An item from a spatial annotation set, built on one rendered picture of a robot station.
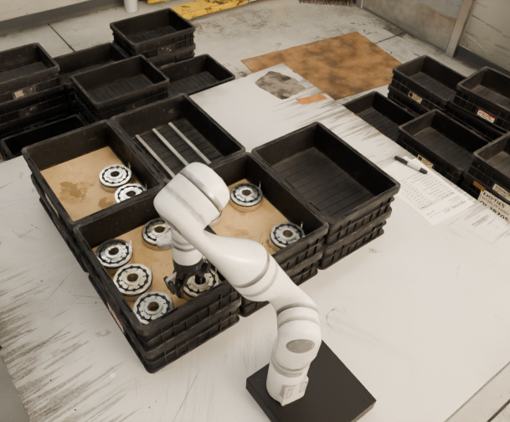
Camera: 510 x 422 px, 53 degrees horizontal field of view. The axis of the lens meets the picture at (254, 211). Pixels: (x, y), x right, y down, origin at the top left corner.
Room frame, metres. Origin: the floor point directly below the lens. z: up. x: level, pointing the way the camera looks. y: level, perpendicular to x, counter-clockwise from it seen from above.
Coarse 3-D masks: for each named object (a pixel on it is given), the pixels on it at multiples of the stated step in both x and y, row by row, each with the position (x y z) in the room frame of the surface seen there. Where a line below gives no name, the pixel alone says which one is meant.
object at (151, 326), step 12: (156, 192) 1.08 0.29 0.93; (132, 204) 1.02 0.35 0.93; (96, 216) 0.97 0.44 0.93; (204, 228) 0.95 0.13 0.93; (96, 264) 0.80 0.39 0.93; (108, 276) 0.76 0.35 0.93; (216, 288) 0.75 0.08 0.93; (228, 288) 0.77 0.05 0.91; (120, 300) 0.70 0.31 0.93; (192, 300) 0.71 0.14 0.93; (204, 300) 0.72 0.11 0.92; (132, 312) 0.66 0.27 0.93; (168, 312) 0.67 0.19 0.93; (180, 312) 0.68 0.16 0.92; (132, 324) 0.64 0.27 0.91; (156, 324) 0.64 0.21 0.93
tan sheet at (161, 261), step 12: (132, 240) 0.97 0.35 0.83; (144, 252) 0.93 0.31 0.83; (156, 252) 0.93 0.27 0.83; (168, 252) 0.94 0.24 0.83; (144, 264) 0.89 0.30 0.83; (156, 264) 0.89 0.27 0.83; (168, 264) 0.89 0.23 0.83; (156, 276) 0.85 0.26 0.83; (168, 276) 0.85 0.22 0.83; (156, 288) 0.81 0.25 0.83; (180, 300) 0.78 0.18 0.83
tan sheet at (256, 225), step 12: (240, 180) 1.26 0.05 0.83; (228, 204) 1.15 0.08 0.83; (264, 204) 1.16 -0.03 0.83; (228, 216) 1.09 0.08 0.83; (240, 216) 1.10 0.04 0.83; (252, 216) 1.10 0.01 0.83; (264, 216) 1.11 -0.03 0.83; (276, 216) 1.11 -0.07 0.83; (216, 228) 1.04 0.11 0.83; (228, 228) 1.05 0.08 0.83; (240, 228) 1.05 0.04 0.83; (252, 228) 1.05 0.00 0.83; (264, 228) 1.06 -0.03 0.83; (264, 240) 1.01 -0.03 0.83
